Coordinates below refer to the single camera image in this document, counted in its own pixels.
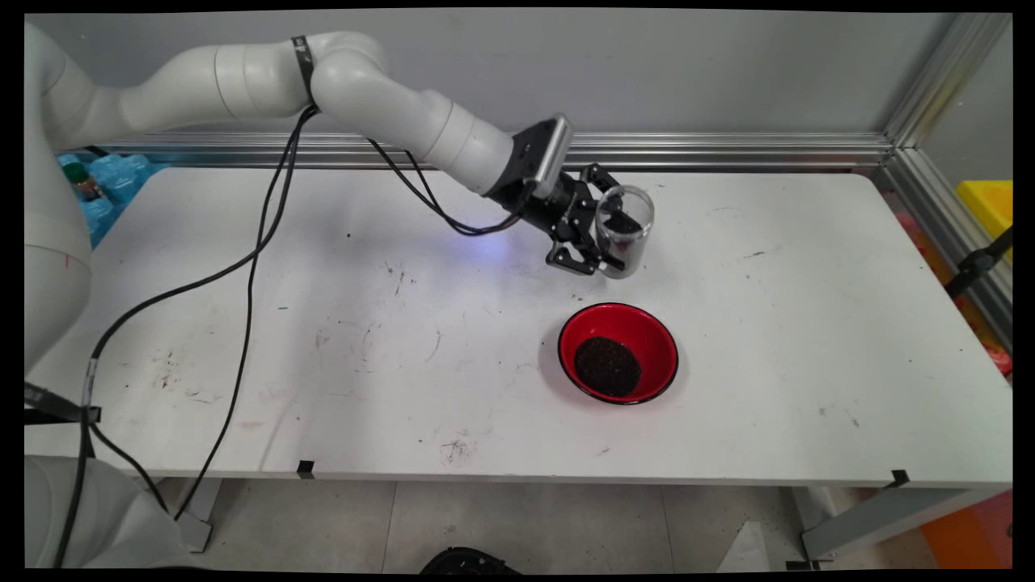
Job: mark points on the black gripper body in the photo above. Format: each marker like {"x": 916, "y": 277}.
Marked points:
{"x": 558, "y": 208}

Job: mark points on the yellow plastic bin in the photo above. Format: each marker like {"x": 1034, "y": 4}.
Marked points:
{"x": 986, "y": 206}

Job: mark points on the pile of black seeds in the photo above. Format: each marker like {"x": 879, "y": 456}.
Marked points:
{"x": 621, "y": 228}
{"x": 606, "y": 368}

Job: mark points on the aluminium frame post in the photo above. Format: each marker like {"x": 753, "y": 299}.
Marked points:
{"x": 930, "y": 77}

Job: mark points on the green capped bottle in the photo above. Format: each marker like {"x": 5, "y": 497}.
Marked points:
{"x": 81, "y": 182}

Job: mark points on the white table leg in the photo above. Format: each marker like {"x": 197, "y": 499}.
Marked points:
{"x": 202, "y": 501}
{"x": 889, "y": 513}

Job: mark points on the blue plastic bag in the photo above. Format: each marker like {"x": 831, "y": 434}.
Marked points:
{"x": 121, "y": 178}

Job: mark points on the black tape piece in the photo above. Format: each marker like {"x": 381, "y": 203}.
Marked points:
{"x": 899, "y": 478}
{"x": 306, "y": 469}

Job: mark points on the orange box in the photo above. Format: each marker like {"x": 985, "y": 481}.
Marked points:
{"x": 970, "y": 533}

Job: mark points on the aluminium frame rail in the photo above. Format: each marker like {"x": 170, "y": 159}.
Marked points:
{"x": 728, "y": 149}
{"x": 954, "y": 234}

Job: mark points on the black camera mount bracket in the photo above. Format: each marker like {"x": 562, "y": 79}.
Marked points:
{"x": 525, "y": 158}

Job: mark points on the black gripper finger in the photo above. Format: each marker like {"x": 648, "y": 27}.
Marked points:
{"x": 598, "y": 179}
{"x": 578, "y": 257}

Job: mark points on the red bowl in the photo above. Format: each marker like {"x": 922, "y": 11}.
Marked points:
{"x": 647, "y": 331}

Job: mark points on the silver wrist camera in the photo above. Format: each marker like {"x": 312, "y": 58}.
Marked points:
{"x": 554, "y": 153}

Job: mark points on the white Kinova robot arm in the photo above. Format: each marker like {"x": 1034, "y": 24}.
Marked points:
{"x": 380, "y": 89}

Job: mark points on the black round floor object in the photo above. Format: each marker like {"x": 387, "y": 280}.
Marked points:
{"x": 469, "y": 560}

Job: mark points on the clear plastic jar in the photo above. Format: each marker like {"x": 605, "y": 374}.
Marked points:
{"x": 643, "y": 242}

